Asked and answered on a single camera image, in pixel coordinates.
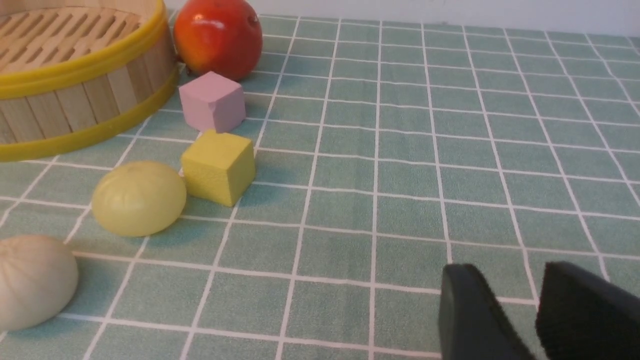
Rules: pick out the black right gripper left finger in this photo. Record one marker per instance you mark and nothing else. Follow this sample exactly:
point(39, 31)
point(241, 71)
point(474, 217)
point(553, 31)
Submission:
point(472, 324)

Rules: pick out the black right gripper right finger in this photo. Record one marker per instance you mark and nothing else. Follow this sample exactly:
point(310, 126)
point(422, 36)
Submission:
point(581, 316)

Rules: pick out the pale green bun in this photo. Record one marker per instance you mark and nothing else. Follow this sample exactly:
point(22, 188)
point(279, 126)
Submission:
point(139, 199)

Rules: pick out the cream white bun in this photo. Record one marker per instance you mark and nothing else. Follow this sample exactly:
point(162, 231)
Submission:
point(39, 276)

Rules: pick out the bamboo steamer tray yellow rim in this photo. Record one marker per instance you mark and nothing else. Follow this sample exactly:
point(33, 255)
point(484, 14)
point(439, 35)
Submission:
point(78, 72)

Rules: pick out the green checkered tablecloth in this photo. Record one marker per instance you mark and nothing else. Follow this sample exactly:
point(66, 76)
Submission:
point(384, 151)

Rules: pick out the yellow cube block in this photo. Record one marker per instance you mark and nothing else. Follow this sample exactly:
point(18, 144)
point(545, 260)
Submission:
point(219, 167)

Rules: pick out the pink cube block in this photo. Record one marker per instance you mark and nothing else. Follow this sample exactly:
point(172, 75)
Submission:
point(213, 102)

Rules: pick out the red orange tomato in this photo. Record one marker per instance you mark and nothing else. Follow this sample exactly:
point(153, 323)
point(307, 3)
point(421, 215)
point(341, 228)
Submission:
point(220, 36)

